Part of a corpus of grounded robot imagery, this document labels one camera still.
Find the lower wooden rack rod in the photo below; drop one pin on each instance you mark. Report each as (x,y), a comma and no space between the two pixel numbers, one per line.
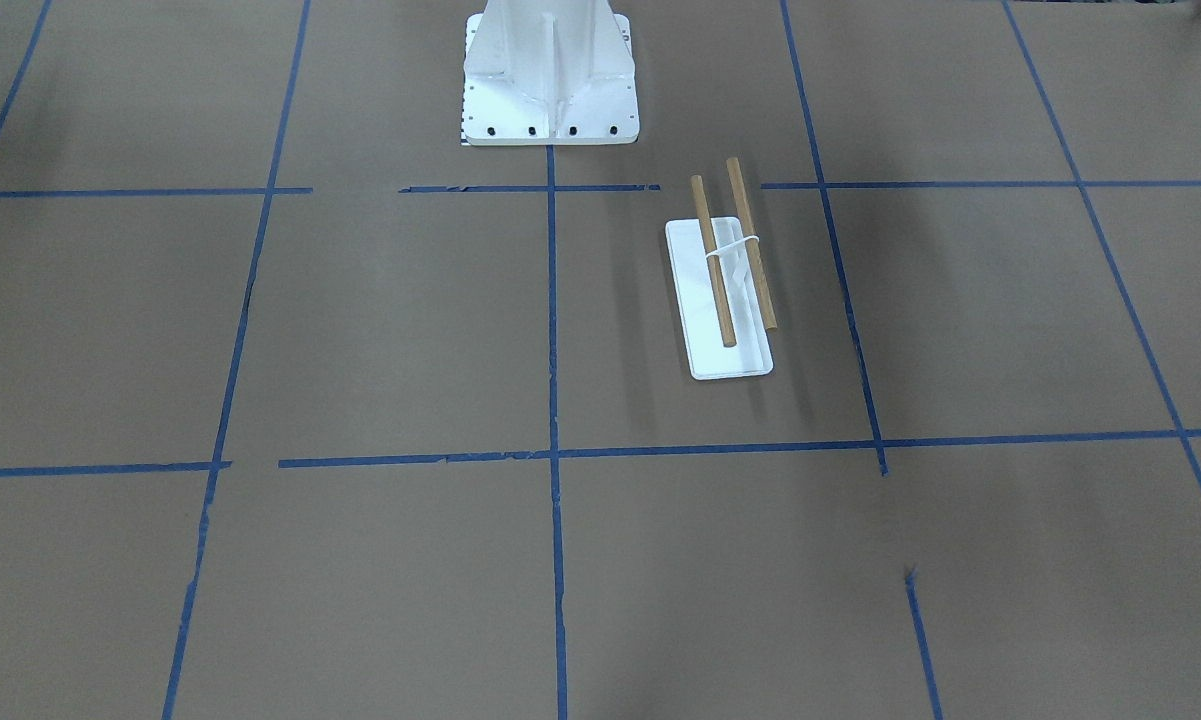
(713,263)

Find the white towel rack base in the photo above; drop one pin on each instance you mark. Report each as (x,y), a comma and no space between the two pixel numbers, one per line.
(708,359)

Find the white camera mast pedestal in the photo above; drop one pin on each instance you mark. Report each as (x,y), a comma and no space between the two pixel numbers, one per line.
(539,73)

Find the upper wooden rack rod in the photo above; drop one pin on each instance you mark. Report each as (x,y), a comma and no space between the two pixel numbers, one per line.
(755,260)

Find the wooden rack rod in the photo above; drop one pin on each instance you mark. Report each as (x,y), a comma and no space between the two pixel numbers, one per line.
(713,263)
(755,260)

